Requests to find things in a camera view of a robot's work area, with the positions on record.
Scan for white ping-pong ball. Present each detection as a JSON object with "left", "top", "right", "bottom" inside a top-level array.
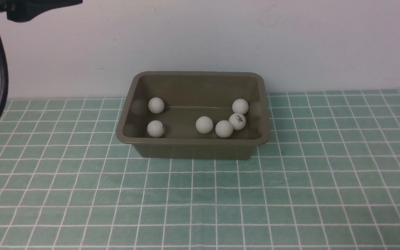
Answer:
[
  {"left": 215, "top": 120, "right": 234, "bottom": 138},
  {"left": 148, "top": 98, "right": 165, "bottom": 114},
  {"left": 229, "top": 113, "right": 247, "bottom": 130},
  {"left": 195, "top": 116, "right": 213, "bottom": 134},
  {"left": 232, "top": 99, "right": 249, "bottom": 115},
  {"left": 147, "top": 120, "right": 165, "bottom": 138}
]

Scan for olive green plastic bin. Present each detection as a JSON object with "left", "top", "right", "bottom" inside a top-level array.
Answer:
[{"left": 116, "top": 71, "right": 271, "bottom": 160}]

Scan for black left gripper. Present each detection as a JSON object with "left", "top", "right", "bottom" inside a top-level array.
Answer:
[{"left": 5, "top": 0, "right": 83, "bottom": 23}]

